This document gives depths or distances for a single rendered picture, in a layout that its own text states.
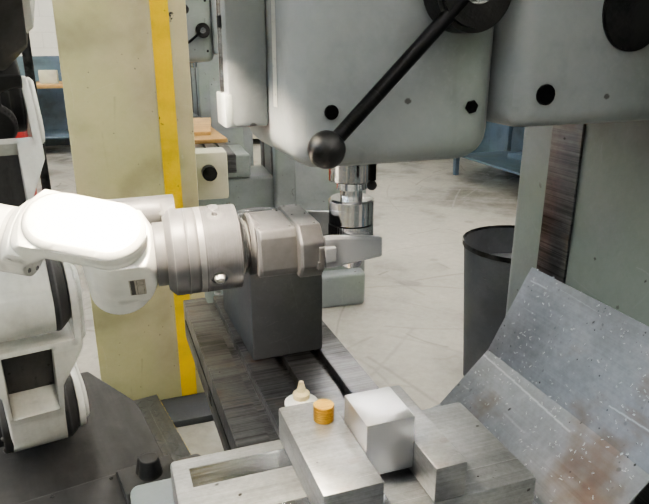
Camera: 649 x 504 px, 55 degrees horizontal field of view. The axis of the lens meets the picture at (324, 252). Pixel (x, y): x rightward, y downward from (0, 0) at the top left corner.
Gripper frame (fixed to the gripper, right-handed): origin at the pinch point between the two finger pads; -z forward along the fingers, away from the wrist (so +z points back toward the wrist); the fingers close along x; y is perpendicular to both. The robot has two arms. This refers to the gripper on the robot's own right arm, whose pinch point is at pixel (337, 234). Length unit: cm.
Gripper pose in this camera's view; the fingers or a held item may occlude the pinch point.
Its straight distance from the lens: 68.3
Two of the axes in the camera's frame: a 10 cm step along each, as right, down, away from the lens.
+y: 0.3, 9.5, 3.1
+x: -2.8, -2.9, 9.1
